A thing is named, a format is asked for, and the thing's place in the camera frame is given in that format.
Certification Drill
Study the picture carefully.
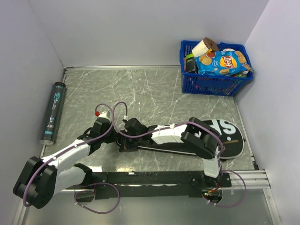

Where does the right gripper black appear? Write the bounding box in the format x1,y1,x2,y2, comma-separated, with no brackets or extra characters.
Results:
119,129,142,152

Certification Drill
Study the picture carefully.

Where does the black shuttlecock tube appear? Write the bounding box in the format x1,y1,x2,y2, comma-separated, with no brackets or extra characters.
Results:
39,82,66,145

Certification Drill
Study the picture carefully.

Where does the black racket bag SPORT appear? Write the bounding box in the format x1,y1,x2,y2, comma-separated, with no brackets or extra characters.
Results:
117,119,245,160

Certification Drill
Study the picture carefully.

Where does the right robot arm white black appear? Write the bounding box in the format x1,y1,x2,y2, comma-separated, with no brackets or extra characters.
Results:
116,117,223,187

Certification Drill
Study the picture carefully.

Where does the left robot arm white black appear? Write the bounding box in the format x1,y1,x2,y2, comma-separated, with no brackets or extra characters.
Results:
13,117,115,209

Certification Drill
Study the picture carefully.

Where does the blue plastic basket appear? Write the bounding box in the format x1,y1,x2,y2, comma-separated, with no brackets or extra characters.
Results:
180,40,253,97

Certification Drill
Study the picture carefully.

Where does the black green box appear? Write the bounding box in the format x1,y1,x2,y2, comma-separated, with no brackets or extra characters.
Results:
184,53,198,74

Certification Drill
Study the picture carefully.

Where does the cream brown snack package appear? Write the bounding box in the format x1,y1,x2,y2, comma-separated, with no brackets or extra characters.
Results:
192,37,219,57

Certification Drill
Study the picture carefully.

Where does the blue chips bag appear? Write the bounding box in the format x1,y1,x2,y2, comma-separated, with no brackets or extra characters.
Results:
195,51,253,76

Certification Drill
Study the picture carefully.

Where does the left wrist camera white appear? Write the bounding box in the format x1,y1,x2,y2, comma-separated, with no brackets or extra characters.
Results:
95,111,111,120

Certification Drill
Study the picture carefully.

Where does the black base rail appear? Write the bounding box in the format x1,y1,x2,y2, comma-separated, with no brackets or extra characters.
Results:
64,171,233,200

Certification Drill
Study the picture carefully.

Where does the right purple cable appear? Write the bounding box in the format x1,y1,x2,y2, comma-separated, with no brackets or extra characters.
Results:
112,102,247,208

